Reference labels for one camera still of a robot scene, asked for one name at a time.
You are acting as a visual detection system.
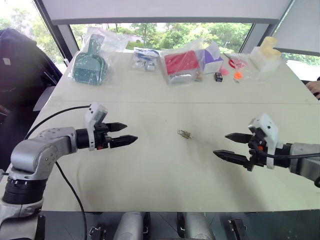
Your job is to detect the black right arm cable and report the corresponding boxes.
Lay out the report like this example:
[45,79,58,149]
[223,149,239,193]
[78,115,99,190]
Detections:
[264,152,320,159]

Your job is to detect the bag of blue white packets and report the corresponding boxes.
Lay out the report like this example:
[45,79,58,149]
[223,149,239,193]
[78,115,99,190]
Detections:
[130,46,161,73]

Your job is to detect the purple and white carton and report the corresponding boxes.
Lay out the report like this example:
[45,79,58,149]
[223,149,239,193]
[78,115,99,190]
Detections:
[201,40,225,76]

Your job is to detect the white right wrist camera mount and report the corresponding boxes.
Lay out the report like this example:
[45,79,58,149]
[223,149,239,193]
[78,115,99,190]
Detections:
[247,112,280,170]

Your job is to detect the red box in plastic bag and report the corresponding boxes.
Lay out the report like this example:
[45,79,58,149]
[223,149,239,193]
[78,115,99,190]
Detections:
[159,37,204,86]

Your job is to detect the cream white plastic container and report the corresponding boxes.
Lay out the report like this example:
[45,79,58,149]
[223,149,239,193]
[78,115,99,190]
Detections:
[249,36,283,74]

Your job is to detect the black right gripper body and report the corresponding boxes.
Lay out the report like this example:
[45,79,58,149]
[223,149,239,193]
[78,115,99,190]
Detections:
[245,132,268,172]

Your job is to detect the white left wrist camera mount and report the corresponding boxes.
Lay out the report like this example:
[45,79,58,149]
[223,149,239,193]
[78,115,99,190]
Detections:
[84,101,109,151]

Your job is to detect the wide white roller blind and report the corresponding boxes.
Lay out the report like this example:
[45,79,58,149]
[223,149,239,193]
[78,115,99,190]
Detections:
[34,0,296,26]

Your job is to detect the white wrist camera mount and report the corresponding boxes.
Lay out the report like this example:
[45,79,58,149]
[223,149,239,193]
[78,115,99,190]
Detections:
[247,112,280,170]
[84,101,109,151]

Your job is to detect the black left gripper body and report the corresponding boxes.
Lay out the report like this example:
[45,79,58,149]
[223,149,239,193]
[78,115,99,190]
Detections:
[94,122,113,151]

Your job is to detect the silver rounded robot leg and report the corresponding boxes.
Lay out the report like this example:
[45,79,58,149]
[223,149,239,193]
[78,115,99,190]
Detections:
[184,212,216,240]
[112,211,151,240]

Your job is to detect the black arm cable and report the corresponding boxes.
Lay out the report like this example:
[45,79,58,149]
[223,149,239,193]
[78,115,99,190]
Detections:
[264,152,320,159]
[24,104,91,240]

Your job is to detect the red scissors in clear bag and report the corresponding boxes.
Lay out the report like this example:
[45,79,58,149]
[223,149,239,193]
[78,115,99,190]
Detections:
[223,51,249,69]

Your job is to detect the teal dustpan in plastic bag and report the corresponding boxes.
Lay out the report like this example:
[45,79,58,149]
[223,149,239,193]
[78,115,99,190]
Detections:
[71,27,131,87]

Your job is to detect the bystander bare hand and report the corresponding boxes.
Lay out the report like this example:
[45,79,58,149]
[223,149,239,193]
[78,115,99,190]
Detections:
[305,80,320,101]

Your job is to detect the black metal bracket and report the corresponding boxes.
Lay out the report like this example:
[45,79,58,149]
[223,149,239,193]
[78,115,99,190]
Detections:
[227,218,249,240]
[88,223,108,240]

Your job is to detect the narrow white roller blind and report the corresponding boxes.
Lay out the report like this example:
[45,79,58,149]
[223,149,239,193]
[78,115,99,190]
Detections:
[271,0,320,57]

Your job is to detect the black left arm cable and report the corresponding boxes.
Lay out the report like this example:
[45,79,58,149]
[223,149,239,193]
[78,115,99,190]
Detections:
[24,104,91,240]

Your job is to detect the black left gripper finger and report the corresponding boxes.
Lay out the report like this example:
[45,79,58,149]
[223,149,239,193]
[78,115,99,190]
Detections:
[107,122,129,133]
[109,134,139,149]

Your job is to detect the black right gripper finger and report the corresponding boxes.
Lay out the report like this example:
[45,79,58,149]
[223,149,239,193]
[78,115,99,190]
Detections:
[224,132,254,144]
[212,149,251,167]

